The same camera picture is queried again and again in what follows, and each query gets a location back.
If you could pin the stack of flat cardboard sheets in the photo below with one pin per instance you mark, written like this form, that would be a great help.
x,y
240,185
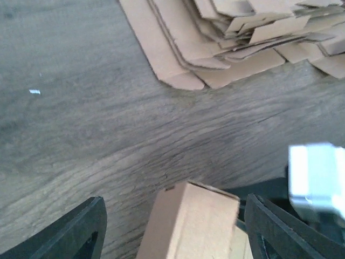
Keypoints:
x,y
193,44

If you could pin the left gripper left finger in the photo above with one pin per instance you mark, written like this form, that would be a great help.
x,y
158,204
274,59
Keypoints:
x,y
78,234

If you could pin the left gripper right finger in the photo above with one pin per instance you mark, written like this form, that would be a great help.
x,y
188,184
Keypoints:
x,y
275,233

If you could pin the cardboard box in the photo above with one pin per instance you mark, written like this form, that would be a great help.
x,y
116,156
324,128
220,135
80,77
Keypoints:
x,y
190,220

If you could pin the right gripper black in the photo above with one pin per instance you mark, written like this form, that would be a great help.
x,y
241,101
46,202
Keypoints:
x,y
276,191

